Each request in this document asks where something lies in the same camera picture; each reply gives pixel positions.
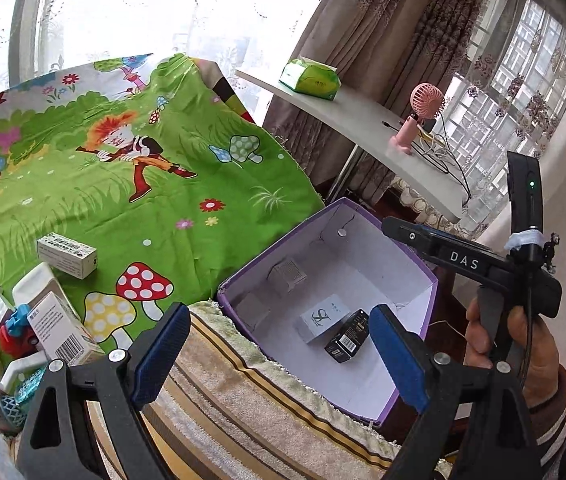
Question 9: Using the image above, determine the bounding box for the brown patterned curtain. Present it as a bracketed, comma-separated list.
[262, 0, 496, 202]

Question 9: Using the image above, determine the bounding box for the teal mesh basket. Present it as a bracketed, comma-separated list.
[0, 394, 30, 434]

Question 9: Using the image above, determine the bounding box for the flowered lace curtain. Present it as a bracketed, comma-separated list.
[397, 0, 566, 228]

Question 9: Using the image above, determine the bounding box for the striped brown towel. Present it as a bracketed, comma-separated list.
[88, 300, 454, 480]

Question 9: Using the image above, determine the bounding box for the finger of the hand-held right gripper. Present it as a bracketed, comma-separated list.
[382, 216, 464, 274]

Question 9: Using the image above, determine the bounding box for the purple cardboard box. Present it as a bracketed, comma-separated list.
[217, 197, 438, 428]

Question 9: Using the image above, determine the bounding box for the white plastic holder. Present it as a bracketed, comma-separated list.
[12, 262, 66, 313]

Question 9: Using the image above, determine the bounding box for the grey white box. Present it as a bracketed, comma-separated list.
[294, 293, 354, 345]

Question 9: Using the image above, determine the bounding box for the window frame post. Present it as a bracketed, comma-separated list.
[7, 0, 54, 83]

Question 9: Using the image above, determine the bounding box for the black box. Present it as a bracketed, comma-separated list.
[324, 308, 370, 364]

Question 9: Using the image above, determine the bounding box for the person's right hand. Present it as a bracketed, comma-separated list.
[464, 296, 566, 413]

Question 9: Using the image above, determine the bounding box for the black cable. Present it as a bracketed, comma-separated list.
[382, 119, 472, 202]

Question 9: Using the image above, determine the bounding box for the small white box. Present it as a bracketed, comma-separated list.
[235, 291, 272, 332]
[268, 258, 308, 297]

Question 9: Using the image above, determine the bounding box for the white box with barcode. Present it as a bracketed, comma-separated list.
[27, 291, 107, 367]

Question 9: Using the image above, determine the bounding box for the green tissue pack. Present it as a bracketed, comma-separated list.
[279, 56, 340, 102]

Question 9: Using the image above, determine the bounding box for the white cable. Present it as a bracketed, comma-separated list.
[410, 132, 460, 173]

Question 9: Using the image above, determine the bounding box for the white plastic frame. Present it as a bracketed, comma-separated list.
[0, 351, 48, 397]

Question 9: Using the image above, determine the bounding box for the white sheer lace curtain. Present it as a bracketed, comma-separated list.
[0, 0, 324, 92]

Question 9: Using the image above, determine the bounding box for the white curved table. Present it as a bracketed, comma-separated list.
[235, 67, 464, 225]

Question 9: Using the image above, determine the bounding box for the green cartoon printed cloth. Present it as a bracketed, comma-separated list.
[0, 52, 326, 371]

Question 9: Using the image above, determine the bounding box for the red and blue toy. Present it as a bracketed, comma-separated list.
[0, 304, 42, 359]

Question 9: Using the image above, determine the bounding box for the person's right forearm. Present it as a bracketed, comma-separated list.
[525, 367, 566, 480]

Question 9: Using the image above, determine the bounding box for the long white barcode box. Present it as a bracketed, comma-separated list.
[37, 233, 98, 281]

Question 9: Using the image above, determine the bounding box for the pink handheld fan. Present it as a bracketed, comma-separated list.
[388, 82, 445, 157]

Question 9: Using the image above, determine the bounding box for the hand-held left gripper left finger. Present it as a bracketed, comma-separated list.
[15, 302, 192, 480]

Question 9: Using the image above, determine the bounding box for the teal patterned box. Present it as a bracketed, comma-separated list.
[13, 367, 46, 404]

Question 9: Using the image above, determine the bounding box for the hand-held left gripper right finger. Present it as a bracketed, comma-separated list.
[370, 304, 556, 480]

